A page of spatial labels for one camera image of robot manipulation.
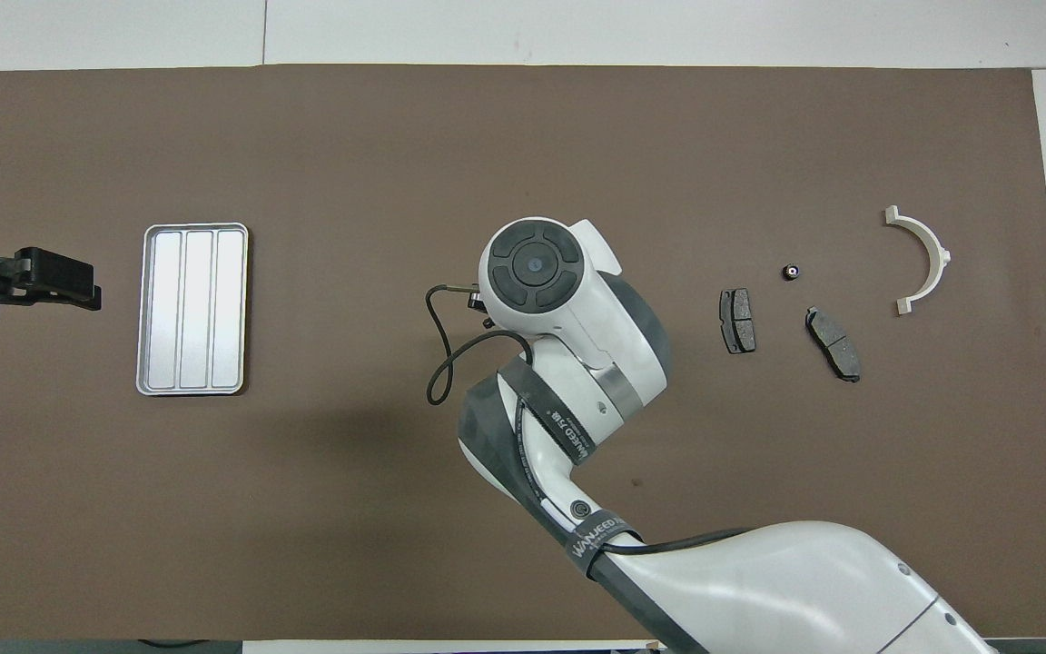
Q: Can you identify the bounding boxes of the brown table mat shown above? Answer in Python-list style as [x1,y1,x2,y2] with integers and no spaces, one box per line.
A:
[0,64,1046,641]

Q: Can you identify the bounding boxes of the silver metal tray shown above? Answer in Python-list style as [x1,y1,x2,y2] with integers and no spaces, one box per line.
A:
[135,223,250,398]

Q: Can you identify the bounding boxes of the white semicircular bracket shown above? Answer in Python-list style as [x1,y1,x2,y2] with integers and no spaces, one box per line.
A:
[883,205,952,316]

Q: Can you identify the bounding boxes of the long grey brake pad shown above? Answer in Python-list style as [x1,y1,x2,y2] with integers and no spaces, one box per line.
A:
[804,306,862,384]

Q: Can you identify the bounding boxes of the short grey brake pad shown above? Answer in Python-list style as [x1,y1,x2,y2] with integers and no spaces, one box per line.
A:
[718,288,757,355]

